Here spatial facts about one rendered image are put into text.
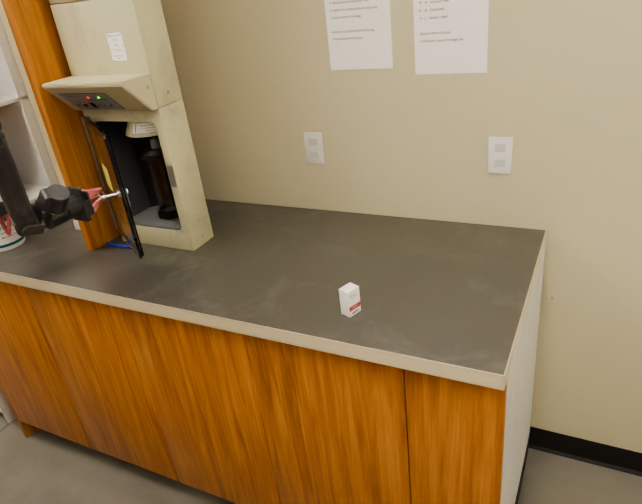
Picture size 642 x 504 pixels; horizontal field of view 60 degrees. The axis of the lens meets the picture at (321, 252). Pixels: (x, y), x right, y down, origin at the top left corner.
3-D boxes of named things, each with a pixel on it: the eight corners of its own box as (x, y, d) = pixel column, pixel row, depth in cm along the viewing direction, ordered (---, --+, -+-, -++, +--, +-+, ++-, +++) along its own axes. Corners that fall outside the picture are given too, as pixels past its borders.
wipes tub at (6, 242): (11, 235, 213) (-4, 199, 206) (33, 238, 207) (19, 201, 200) (-20, 250, 203) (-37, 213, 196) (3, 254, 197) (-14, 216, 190)
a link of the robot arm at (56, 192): (10, 212, 148) (21, 236, 145) (14, 182, 141) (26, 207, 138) (56, 206, 156) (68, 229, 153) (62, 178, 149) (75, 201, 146)
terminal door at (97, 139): (120, 229, 193) (84, 115, 174) (143, 260, 169) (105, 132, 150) (117, 230, 192) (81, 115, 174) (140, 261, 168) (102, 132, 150)
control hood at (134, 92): (81, 108, 174) (71, 75, 170) (159, 108, 160) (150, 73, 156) (51, 118, 166) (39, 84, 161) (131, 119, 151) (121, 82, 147)
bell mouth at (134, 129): (151, 121, 189) (147, 105, 187) (192, 122, 181) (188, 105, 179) (113, 137, 176) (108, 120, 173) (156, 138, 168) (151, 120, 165)
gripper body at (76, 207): (83, 186, 155) (62, 196, 150) (94, 219, 160) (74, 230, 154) (67, 185, 158) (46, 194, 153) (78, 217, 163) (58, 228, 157)
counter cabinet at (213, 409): (130, 348, 300) (78, 194, 259) (528, 451, 211) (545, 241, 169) (25, 436, 249) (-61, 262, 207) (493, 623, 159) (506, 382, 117)
